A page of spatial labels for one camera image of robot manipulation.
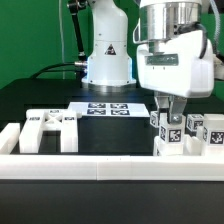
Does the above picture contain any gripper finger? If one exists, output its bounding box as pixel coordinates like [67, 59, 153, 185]
[154, 91, 169, 114]
[168, 95, 187, 124]

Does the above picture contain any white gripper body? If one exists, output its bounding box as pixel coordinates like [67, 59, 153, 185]
[133, 23, 214, 98]

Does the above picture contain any white chair seat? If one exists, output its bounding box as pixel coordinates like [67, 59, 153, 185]
[153, 134, 201, 156]

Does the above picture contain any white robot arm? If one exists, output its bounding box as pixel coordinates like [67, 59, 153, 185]
[82, 0, 222, 124]

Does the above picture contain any white tagged cube near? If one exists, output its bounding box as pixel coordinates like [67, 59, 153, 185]
[150, 111, 159, 128]

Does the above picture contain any white tagged cube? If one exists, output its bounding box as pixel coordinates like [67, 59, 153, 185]
[186, 114, 204, 132]
[150, 111, 159, 128]

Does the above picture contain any white tagged cube far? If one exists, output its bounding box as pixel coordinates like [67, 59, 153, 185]
[186, 114, 204, 132]

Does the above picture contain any white marker sheet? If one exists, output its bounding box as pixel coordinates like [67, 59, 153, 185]
[68, 102, 149, 118]

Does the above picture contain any black cable bundle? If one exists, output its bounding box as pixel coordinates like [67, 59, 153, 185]
[29, 61, 88, 80]

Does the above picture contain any white hanging cable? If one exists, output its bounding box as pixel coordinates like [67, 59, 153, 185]
[58, 0, 66, 80]

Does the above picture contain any white chair back frame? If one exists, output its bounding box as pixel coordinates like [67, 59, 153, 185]
[19, 109, 82, 154]

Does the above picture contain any white U-shaped obstacle frame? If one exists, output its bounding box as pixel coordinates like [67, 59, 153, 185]
[0, 123, 224, 181]

